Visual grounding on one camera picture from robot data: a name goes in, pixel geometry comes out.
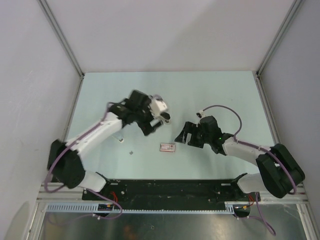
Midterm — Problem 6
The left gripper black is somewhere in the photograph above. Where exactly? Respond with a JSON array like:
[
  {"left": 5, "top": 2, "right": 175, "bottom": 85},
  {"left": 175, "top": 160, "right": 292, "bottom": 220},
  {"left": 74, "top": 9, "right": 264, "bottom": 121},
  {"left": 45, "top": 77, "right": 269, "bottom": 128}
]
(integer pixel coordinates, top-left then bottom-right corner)
[{"left": 133, "top": 97, "right": 163, "bottom": 135}]

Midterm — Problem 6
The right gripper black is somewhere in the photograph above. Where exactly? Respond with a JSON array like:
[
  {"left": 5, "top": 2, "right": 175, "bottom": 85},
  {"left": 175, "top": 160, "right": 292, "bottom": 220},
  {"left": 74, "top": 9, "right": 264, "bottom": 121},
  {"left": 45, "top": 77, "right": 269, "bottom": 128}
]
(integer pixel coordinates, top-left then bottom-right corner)
[{"left": 174, "top": 121, "right": 212, "bottom": 149}]

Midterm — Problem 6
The beige black stapler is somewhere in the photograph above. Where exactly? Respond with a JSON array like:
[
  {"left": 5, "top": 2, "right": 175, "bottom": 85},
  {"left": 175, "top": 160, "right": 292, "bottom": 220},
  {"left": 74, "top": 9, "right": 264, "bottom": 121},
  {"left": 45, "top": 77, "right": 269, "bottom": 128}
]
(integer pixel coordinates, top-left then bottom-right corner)
[{"left": 160, "top": 112, "right": 171, "bottom": 125}]

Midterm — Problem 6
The red white staple box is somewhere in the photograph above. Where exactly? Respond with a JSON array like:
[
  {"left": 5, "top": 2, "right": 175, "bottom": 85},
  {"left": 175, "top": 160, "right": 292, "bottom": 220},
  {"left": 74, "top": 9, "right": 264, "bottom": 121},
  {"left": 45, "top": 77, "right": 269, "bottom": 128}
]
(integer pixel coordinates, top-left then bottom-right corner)
[{"left": 159, "top": 143, "right": 176, "bottom": 153}]

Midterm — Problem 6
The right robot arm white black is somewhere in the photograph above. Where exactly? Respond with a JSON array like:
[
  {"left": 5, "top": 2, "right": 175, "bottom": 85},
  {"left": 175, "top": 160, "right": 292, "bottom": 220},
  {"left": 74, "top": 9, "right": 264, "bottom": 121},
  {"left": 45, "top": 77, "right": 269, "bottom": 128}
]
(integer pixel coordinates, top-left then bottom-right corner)
[{"left": 174, "top": 116, "right": 306, "bottom": 201}]

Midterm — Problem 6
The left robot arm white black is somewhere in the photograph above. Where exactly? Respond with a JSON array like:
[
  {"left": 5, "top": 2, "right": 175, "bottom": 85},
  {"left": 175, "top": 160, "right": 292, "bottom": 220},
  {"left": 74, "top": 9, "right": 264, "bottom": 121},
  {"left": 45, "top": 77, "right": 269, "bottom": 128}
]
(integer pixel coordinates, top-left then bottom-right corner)
[{"left": 44, "top": 90, "right": 171, "bottom": 200}]

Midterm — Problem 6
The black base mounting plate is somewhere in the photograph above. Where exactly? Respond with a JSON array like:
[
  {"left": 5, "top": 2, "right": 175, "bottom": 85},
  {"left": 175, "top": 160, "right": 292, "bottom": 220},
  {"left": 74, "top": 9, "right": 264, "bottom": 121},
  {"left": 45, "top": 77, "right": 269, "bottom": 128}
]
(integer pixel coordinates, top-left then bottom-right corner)
[{"left": 82, "top": 177, "right": 261, "bottom": 211}]

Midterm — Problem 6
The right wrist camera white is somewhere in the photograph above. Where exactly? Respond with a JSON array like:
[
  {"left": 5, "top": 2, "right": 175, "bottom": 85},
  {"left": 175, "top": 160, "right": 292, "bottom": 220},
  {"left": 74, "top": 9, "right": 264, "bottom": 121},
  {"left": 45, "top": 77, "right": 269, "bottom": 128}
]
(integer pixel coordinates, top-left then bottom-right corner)
[{"left": 196, "top": 109, "right": 206, "bottom": 119}]

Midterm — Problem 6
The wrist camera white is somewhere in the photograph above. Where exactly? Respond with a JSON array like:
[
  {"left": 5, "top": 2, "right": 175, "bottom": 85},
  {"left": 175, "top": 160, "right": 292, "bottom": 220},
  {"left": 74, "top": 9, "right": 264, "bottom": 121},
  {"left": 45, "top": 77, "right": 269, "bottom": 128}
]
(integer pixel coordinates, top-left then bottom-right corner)
[
  {"left": 196, "top": 109, "right": 206, "bottom": 119},
  {"left": 149, "top": 97, "right": 168, "bottom": 119}
]

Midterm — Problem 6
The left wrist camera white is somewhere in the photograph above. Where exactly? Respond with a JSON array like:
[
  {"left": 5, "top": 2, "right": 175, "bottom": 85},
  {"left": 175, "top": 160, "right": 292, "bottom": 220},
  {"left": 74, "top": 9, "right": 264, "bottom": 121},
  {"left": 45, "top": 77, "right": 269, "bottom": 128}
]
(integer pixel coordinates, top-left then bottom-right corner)
[{"left": 149, "top": 97, "right": 168, "bottom": 119}]

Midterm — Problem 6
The aluminium frame rail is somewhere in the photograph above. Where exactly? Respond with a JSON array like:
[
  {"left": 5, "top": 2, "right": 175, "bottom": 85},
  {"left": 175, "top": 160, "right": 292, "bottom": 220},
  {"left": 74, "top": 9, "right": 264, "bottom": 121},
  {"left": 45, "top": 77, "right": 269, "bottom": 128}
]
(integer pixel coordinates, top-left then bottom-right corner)
[{"left": 37, "top": 183, "right": 306, "bottom": 203}]

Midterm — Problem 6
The white slotted cable duct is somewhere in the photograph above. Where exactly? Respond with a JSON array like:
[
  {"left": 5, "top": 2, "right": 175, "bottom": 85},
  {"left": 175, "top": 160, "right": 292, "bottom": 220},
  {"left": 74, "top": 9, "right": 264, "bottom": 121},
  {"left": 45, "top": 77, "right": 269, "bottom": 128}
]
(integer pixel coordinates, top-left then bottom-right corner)
[{"left": 44, "top": 201, "right": 238, "bottom": 215}]

